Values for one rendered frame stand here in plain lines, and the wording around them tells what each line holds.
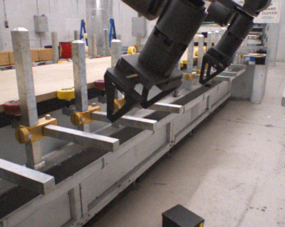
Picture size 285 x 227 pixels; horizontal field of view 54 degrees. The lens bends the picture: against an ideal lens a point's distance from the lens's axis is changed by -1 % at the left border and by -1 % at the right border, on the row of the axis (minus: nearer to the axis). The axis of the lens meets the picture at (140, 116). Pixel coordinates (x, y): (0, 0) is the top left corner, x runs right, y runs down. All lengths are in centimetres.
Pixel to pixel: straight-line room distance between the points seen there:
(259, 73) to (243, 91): 42
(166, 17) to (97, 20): 587
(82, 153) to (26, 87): 36
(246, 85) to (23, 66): 450
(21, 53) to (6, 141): 40
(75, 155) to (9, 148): 26
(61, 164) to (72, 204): 58
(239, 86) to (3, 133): 442
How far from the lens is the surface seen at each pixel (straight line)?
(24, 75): 90
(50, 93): 121
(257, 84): 495
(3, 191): 92
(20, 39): 89
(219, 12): 82
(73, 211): 161
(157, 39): 40
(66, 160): 105
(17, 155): 122
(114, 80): 40
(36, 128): 94
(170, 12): 39
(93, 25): 627
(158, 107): 125
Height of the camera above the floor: 114
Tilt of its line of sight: 17 degrees down
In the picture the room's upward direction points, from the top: straight up
